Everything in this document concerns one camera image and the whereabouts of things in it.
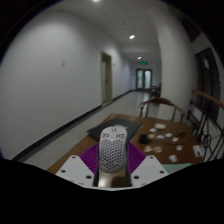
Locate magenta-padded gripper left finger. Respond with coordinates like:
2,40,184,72
55,143,101,188

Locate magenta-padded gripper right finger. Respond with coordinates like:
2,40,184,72
125,141,170,188

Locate white honeycomb computer mouse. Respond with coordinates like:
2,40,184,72
98,124,129,174

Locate dark grey mouse pad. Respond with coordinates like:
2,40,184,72
86,116,145,143

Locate small white cup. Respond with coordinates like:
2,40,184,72
167,153,179,164

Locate pale green sheet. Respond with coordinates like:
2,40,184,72
161,162,195,175

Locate small black object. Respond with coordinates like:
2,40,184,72
137,133,151,145

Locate white rectangular box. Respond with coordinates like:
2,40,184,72
153,122,167,131

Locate white card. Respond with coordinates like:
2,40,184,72
191,143,205,158

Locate wooden armchair with metal legs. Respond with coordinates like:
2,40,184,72
138,96,186,123

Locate black metal railing, wooden handrail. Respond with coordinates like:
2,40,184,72
185,88,224,162

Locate wooden chair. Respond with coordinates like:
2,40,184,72
149,82,162,98

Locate glass double door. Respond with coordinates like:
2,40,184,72
135,68,154,91

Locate grey side door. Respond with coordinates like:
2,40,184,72
100,51,114,105

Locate dark framed window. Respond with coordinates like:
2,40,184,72
194,47,222,124

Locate ceiling lights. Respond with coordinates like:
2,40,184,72
91,0,143,61

